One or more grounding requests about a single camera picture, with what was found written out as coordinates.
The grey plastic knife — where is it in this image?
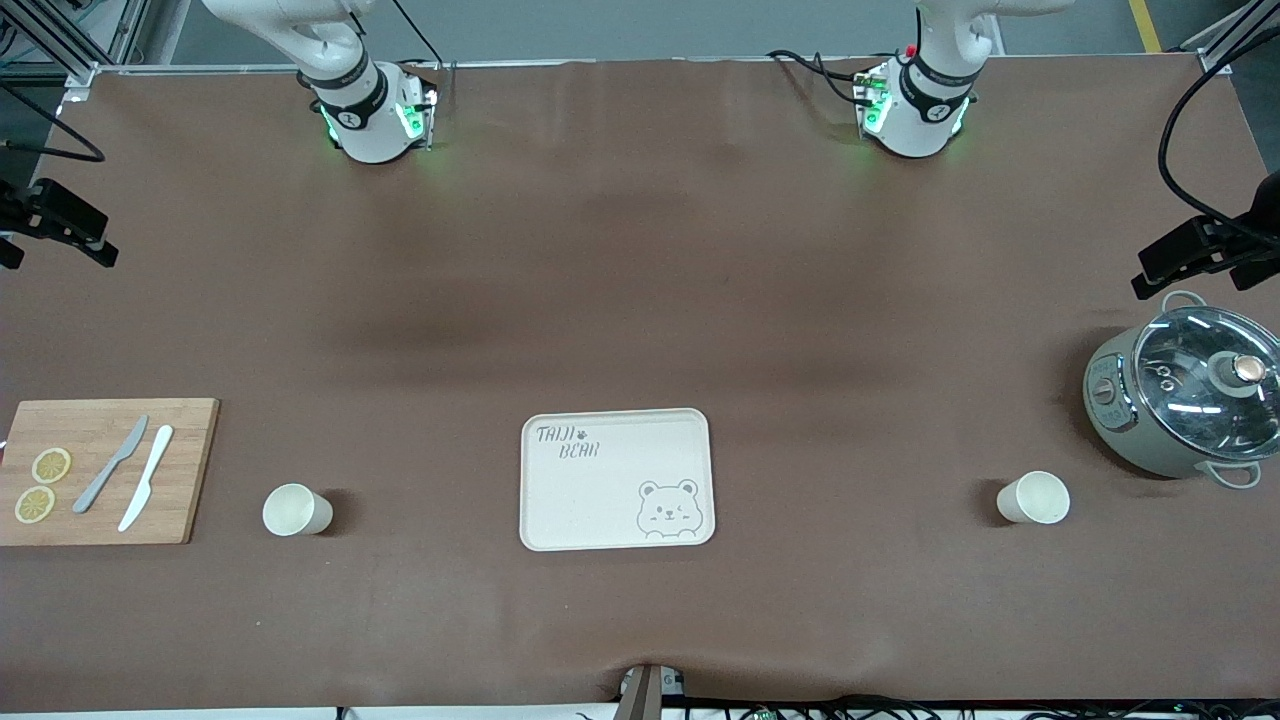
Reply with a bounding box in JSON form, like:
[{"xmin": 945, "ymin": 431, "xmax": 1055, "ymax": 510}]
[{"xmin": 72, "ymin": 415, "xmax": 150, "ymax": 515}]

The white plastic cup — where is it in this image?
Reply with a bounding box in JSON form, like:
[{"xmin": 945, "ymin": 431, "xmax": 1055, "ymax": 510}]
[
  {"xmin": 996, "ymin": 470, "xmax": 1071, "ymax": 526},
  {"xmin": 262, "ymin": 483, "xmax": 334, "ymax": 538}
]

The cream bear print tray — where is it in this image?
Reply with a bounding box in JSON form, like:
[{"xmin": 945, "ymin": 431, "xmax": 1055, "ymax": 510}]
[{"xmin": 519, "ymin": 408, "xmax": 717, "ymax": 553}]

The thick black cable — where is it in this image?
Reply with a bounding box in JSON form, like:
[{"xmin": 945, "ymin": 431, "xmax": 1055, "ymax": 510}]
[
  {"xmin": 1158, "ymin": 45, "xmax": 1280, "ymax": 246},
  {"xmin": 0, "ymin": 85, "xmax": 106, "ymax": 163}
]

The glass pot lid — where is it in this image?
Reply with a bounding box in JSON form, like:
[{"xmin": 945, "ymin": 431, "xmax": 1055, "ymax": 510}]
[{"xmin": 1133, "ymin": 307, "xmax": 1280, "ymax": 461}]

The aluminium frame profile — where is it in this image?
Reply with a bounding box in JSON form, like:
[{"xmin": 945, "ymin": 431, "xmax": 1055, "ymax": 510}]
[
  {"xmin": 1180, "ymin": 0, "xmax": 1280, "ymax": 76},
  {"xmin": 0, "ymin": 0, "xmax": 151, "ymax": 93}
]

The brown table mat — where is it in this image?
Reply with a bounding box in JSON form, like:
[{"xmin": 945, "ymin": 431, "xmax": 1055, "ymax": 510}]
[{"xmin": 0, "ymin": 55, "xmax": 1280, "ymax": 713}]

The black arm base cable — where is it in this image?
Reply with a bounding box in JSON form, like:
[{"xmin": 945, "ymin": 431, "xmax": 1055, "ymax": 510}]
[
  {"xmin": 345, "ymin": 0, "xmax": 446, "ymax": 73},
  {"xmin": 765, "ymin": 48, "xmax": 873, "ymax": 107}
]

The black camera clamp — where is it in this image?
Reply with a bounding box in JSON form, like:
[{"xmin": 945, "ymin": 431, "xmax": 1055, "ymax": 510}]
[
  {"xmin": 0, "ymin": 178, "xmax": 119, "ymax": 269},
  {"xmin": 1131, "ymin": 170, "xmax": 1280, "ymax": 301}
]

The bamboo cutting board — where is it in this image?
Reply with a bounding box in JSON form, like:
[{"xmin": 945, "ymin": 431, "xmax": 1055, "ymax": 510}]
[{"xmin": 0, "ymin": 398, "xmax": 221, "ymax": 547}]

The aluminium camera post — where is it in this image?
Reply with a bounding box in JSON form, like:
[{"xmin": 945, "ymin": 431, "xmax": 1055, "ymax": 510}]
[{"xmin": 612, "ymin": 663, "xmax": 689, "ymax": 720}]

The grey-green electric pot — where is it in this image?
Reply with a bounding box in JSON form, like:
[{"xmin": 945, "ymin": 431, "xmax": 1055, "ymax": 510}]
[{"xmin": 1083, "ymin": 290, "xmax": 1280, "ymax": 489}]

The white plastic knife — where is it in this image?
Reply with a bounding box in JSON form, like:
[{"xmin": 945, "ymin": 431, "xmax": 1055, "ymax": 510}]
[{"xmin": 117, "ymin": 425, "xmax": 175, "ymax": 533}]

